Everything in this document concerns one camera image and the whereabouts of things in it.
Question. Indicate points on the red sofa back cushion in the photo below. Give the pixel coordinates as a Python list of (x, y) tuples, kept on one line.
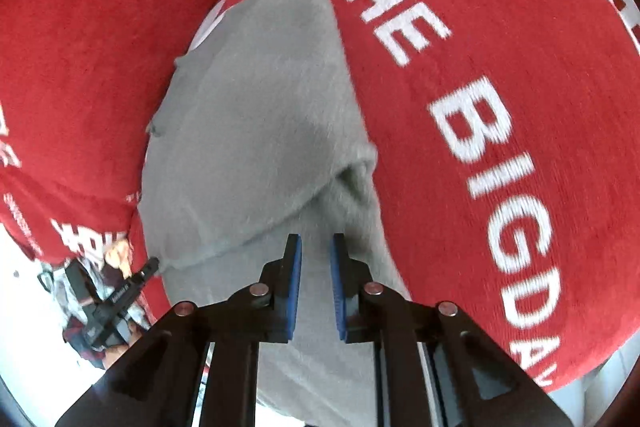
[(80, 81)]

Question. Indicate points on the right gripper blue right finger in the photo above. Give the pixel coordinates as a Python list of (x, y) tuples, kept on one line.
[(433, 366)]

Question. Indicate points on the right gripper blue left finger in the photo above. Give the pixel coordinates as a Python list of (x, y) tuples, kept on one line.
[(198, 365)]

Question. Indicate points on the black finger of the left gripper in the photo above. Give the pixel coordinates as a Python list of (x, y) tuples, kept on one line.
[(126, 294)]

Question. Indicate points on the dark patterned clothes pile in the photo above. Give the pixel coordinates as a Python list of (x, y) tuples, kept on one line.
[(110, 272)]

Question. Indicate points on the grey knit sweater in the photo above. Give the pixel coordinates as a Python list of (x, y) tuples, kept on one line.
[(260, 136)]

